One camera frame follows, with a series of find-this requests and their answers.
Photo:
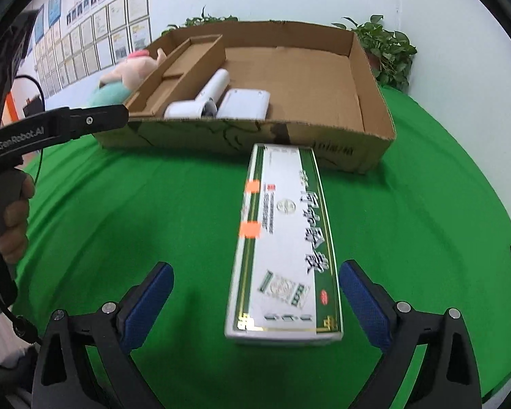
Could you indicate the white handheld device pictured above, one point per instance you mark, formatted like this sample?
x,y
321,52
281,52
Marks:
x,y
215,85

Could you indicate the group of framed wall documents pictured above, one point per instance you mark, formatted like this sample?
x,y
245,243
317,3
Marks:
x,y
119,30

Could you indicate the person's left hand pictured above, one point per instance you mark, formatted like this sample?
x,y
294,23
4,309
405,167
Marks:
x,y
15,221

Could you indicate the large cardboard box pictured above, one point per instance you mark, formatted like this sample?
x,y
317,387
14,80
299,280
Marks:
x,y
289,76

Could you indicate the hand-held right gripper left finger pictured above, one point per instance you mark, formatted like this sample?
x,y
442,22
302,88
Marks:
x,y
147,306

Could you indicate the green tablecloth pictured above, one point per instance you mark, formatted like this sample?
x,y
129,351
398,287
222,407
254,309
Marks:
x,y
430,200

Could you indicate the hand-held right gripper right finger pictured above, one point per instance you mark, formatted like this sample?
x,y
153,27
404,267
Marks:
x,y
364,302

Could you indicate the large potted green plant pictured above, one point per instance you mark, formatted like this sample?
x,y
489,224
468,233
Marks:
x,y
204,21

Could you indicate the white rectangular box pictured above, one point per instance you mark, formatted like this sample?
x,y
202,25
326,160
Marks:
x,y
245,102

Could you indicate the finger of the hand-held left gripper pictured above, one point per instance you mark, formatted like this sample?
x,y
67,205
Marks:
x,y
102,117

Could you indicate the small potted green plant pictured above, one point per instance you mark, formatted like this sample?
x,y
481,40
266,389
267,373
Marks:
x,y
387,51

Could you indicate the pink pig plush toy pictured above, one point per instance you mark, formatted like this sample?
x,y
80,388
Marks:
x,y
132,68

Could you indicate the long green and white box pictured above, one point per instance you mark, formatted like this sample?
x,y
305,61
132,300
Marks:
x,y
281,243

